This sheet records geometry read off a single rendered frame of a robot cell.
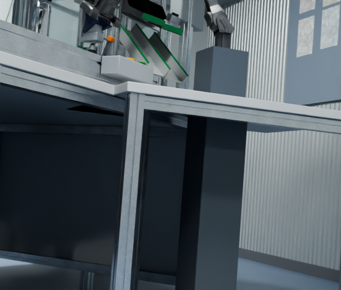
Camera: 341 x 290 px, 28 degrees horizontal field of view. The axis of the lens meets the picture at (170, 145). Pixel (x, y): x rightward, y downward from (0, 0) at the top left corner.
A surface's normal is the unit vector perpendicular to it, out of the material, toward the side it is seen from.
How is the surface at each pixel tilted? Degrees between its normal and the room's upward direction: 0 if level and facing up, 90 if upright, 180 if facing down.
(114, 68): 90
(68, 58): 90
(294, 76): 90
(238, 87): 90
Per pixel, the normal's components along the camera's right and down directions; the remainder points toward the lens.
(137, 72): 0.87, 0.04
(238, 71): 0.40, -0.03
